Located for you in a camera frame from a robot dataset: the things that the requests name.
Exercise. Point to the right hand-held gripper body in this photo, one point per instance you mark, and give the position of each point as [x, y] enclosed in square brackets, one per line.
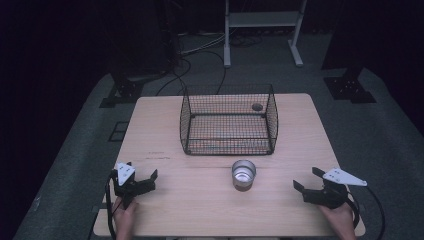
[333, 191]

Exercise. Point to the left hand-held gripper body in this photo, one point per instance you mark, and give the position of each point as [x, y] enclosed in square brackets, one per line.
[125, 180]

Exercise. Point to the silver metal cup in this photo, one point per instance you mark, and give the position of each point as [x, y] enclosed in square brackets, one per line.
[243, 178]

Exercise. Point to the person's right hand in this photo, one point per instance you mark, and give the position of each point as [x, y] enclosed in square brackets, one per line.
[340, 221]

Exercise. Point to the person's left hand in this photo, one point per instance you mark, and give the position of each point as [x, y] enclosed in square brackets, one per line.
[126, 218]

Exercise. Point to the black stand base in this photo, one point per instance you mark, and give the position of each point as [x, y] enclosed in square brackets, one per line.
[348, 88]
[123, 91]

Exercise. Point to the small grey round object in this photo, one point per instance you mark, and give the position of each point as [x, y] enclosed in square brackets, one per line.
[257, 107]

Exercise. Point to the black rectangular floor frame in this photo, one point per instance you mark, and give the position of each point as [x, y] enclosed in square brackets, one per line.
[119, 131]

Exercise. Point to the white metal stand frame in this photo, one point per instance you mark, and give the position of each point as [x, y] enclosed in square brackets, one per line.
[263, 19]

